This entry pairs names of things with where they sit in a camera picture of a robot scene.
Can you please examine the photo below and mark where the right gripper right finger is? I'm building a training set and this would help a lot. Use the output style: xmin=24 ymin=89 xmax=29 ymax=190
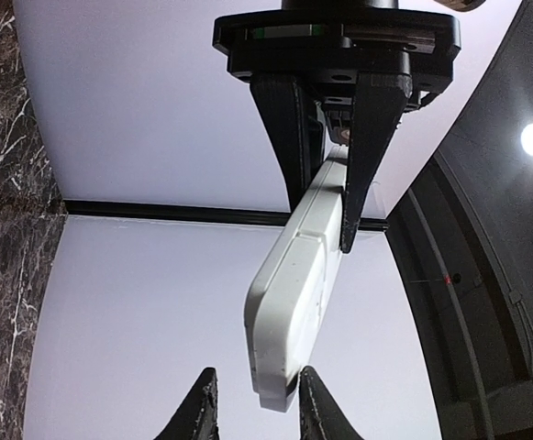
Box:
xmin=299 ymin=366 xmax=363 ymax=440

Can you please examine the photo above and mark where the white remote control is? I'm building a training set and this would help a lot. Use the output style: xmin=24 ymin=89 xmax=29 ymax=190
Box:
xmin=244 ymin=146 xmax=348 ymax=413

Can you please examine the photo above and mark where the left black frame post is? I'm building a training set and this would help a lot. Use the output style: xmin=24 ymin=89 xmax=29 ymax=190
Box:
xmin=62 ymin=198 xmax=389 ymax=234

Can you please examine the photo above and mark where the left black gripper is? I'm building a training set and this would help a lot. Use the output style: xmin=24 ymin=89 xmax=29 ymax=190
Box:
xmin=212 ymin=1 xmax=461 ymax=254

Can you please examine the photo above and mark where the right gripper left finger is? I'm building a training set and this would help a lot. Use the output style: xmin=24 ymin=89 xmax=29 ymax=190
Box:
xmin=155 ymin=367 xmax=219 ymax=440

